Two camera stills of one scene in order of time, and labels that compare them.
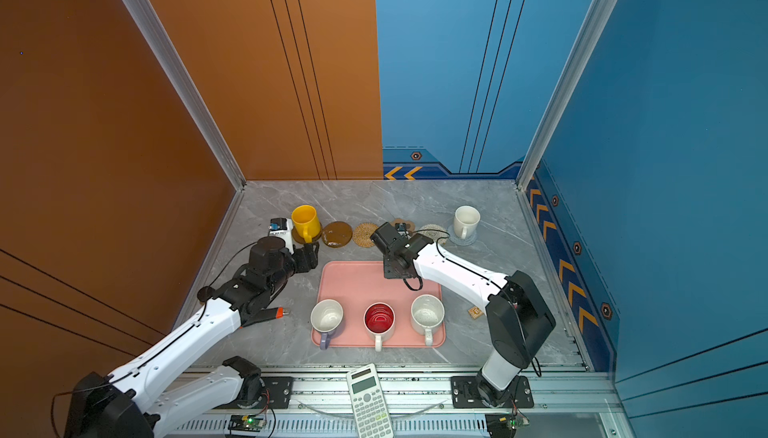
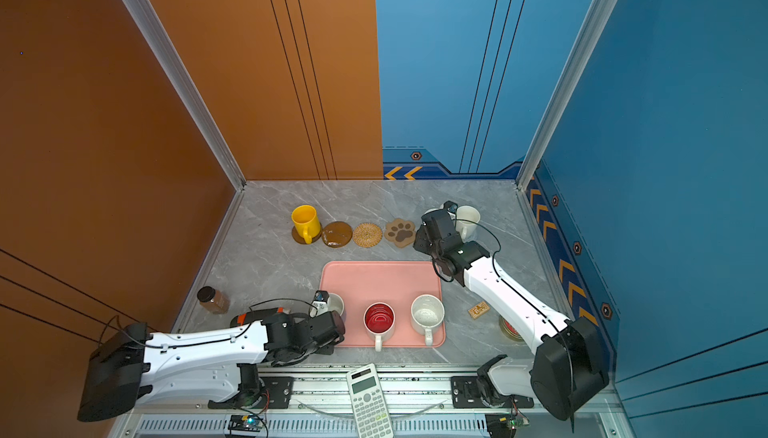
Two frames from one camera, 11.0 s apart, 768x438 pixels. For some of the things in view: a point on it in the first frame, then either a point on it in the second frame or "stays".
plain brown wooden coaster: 299,239 stays
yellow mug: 306,221 stays
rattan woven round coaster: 362,234 stays
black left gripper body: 305,261 -> 329,350
